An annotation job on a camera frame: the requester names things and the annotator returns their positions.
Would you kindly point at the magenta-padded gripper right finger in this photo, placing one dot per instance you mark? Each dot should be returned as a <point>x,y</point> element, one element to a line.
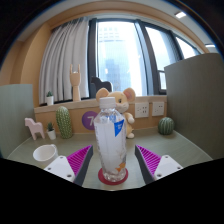
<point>166,165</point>

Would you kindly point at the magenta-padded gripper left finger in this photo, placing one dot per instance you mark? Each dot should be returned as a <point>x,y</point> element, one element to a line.
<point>60,166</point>

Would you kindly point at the clear plastic water bottle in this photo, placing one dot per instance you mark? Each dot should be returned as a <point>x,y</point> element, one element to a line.
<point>110,146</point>

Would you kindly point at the small potted green plant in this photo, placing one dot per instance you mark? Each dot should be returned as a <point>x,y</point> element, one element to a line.
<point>50,100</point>
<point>51,134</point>

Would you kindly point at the round green cactus figure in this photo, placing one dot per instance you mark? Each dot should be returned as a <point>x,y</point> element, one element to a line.
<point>166,126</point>

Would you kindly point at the tall green cactus figure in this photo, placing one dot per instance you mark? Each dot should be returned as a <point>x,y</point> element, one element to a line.
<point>64,122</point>

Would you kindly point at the round purple number sign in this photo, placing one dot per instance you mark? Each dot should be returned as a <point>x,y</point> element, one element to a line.
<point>87,120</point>

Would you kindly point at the grey wood-grain divider panel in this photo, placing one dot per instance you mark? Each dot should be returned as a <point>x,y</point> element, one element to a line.
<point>196,106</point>

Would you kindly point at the pale green desk partition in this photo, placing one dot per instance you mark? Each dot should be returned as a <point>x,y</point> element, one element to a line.
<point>15,116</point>

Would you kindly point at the beige plush mouse toy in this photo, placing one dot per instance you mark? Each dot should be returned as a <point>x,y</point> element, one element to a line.
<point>125,98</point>

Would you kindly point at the wooden hand figure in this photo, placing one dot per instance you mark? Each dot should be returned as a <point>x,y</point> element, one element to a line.
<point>75,81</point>

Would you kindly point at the dark horse figure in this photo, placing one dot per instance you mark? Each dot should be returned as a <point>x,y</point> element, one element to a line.
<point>100,85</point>

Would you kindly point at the white pleated curtain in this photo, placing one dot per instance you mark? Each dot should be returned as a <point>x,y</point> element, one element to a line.
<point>63,60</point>

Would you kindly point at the dark-framed large window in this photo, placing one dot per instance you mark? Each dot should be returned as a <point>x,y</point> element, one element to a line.
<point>116,50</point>

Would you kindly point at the ceiling strip lights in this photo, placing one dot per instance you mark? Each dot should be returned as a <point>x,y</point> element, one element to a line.
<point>180,14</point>

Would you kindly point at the white wall socket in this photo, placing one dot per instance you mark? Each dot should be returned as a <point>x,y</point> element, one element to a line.
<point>158,108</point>
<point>141,110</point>

